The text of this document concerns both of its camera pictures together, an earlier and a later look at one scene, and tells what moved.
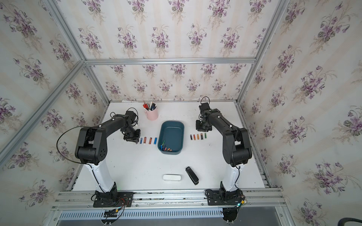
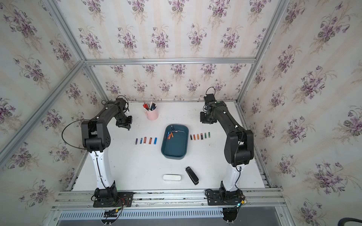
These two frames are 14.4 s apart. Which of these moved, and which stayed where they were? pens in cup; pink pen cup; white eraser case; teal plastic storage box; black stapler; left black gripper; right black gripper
Moved: left black gripper; teal plastic storage box; right black gripper
Stayed: white eraser case; pens in cup; pink pen cup; black stapler
